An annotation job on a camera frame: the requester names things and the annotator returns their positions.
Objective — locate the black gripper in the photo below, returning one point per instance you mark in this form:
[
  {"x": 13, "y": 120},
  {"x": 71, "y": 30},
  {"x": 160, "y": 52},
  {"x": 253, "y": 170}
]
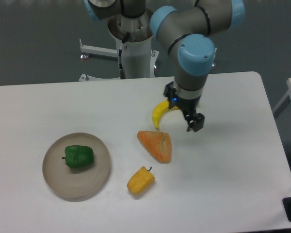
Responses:
[{"x": 185, "y": 100}]

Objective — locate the green bell pepper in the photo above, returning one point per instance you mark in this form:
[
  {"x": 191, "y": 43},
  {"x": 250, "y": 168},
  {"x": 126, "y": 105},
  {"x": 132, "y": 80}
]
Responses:
[{"x": 77, "y": 156}]

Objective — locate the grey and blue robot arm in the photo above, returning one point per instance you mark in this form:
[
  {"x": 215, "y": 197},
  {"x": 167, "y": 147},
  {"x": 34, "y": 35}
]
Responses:
[{"x": 234, "y": 9}]

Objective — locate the yellow bell pepper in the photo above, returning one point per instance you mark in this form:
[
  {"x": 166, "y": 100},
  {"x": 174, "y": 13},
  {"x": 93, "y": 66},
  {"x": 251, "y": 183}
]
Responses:
[{"x": 140, "y": 181}]

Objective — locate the beige round plate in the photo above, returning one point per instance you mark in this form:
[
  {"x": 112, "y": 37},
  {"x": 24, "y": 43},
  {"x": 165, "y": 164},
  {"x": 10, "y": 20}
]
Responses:
[{"x": 76, "y": 184}]

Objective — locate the yellow banana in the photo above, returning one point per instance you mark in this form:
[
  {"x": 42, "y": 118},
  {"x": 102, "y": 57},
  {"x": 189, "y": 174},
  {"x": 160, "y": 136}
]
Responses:
[{"x": 160, "y": 110}]

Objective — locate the orange papaya slice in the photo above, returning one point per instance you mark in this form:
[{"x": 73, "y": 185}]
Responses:
[{"x": 158, "y": 144}]

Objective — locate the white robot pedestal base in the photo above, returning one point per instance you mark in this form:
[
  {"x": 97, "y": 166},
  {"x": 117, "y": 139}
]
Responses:
[{"x": 183, "y": 34}]

